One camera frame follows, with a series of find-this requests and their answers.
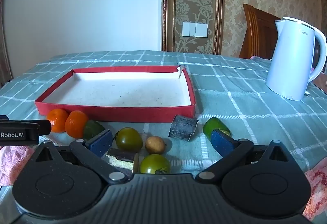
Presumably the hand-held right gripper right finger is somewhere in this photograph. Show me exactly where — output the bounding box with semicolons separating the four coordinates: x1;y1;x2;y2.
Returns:
195;128;294;185

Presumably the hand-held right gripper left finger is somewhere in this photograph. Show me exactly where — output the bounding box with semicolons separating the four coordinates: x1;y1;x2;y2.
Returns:
33;129;129;185

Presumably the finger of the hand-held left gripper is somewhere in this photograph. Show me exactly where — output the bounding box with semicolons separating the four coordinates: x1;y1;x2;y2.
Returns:
38;119;52;135

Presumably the orange tangerine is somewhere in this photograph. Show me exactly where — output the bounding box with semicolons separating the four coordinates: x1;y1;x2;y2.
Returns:
46;108;69;133
64;110;89;139

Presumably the dark green cucumber end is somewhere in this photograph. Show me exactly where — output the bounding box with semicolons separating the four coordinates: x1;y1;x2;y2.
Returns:
83;120;106;141

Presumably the green cucumber piece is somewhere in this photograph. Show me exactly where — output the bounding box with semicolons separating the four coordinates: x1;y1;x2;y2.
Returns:
203;117;231;141

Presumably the dark sugarcane piece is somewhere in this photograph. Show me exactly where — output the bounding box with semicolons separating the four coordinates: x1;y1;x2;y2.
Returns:
168;115;199;142
106;148;140;174

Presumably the green tomato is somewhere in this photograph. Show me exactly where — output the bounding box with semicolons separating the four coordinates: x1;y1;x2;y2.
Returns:
114;127;143;153
140;154;171;174

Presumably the red cardboard box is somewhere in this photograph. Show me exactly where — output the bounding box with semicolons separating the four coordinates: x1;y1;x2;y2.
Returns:
35;65;197;124

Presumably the brown kiwi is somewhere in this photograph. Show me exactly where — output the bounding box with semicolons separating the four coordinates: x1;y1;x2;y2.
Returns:
145;136;166;155

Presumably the teal checkered tablecloth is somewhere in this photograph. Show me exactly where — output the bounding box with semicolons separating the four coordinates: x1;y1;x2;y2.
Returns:
0;50;327;189

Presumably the red patterned cloth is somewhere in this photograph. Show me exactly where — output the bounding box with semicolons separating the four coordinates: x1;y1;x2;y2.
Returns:
303;163;327;224

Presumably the white electric kettle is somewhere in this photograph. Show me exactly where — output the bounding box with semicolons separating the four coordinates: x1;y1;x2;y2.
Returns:
266;17;327;101

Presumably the wooden chair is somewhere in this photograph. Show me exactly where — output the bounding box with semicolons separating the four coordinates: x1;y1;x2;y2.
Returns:
239;3;281;60

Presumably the brown packet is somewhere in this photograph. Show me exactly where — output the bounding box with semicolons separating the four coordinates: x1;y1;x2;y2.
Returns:
313;77;327;97

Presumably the white wall switch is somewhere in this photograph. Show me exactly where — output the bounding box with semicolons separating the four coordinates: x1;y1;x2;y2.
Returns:
182;22;208;38

